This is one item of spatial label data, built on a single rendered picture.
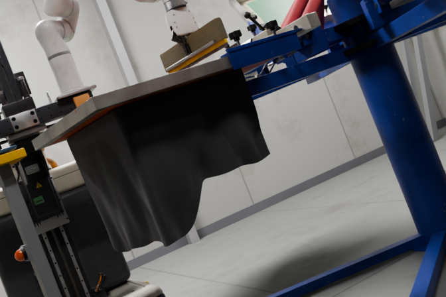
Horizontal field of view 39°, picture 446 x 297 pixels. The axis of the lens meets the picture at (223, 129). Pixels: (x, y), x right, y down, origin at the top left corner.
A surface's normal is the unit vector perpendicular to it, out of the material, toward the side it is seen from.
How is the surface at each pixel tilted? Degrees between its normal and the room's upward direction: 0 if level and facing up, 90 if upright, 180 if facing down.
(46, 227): 90
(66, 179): 90
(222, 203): 90
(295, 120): 90
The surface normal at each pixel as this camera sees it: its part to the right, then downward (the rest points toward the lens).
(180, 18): 0.48, -0.18
